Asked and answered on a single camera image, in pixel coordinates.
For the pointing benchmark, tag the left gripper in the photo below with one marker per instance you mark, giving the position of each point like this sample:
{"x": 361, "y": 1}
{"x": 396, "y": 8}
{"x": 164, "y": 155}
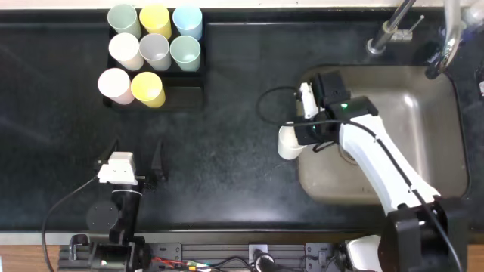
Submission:
{"x": 147, "y": 182}

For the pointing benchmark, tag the yellow cup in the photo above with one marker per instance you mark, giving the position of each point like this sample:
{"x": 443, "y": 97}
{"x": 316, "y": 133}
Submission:
{"x": 154, "y": 18}
{"x": 146, "y": 87}

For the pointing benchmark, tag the pink cup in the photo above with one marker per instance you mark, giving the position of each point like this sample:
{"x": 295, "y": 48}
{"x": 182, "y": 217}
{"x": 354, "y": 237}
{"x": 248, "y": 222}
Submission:
{"x": 113, "y": 83}

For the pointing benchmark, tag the white cup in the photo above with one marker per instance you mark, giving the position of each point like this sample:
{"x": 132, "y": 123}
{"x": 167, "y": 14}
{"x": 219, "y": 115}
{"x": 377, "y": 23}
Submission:
{"x": 286, "y": 145}

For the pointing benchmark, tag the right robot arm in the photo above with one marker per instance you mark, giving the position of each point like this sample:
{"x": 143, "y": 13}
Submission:
{"x": 378, "y": 166}

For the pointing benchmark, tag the black tray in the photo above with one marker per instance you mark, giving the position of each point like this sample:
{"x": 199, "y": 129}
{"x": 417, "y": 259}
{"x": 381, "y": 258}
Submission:
{"x": 185, "y": 98}

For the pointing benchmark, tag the cream cup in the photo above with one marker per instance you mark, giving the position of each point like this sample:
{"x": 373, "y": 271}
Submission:
{"x": 124, "y": 47}

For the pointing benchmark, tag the grey cup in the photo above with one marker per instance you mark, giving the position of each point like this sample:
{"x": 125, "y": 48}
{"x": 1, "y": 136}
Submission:
{"x": 154, "y": 48}

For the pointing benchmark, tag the green cup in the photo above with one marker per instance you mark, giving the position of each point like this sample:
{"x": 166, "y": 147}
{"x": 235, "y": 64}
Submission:
{"x": 123, "y": 19}
{"x": 185, "y": 51}

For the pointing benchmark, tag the blue cup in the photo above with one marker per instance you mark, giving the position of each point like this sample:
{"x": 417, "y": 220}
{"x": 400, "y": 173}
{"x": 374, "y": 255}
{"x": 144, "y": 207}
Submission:
{"x": 187, "y": 20}

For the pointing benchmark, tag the steel tap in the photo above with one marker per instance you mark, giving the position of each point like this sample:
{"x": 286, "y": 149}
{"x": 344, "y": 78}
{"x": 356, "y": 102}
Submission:
{"x": 382, "y": 36}

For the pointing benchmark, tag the steel sink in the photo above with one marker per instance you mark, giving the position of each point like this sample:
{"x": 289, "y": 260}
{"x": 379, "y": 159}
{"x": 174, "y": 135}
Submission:
{"x": 427, "y": 113}

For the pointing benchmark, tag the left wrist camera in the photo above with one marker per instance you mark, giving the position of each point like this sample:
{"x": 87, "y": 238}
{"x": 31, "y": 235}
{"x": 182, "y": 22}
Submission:
{"x": 117, "y": 168}

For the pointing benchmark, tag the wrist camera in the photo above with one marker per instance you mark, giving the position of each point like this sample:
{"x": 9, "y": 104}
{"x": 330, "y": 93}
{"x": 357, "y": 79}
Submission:
{"x": 117, "y": 168}
{"x": 309, "y": 101}

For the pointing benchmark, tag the mounting rail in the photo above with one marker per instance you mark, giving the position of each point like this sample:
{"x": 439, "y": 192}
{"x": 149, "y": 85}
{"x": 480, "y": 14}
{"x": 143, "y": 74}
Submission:
{"x": 219, "y": 254}

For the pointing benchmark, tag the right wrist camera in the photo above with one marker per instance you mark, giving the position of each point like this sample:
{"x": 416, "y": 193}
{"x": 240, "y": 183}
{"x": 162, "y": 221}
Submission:
{"x": 309, "y": 101}

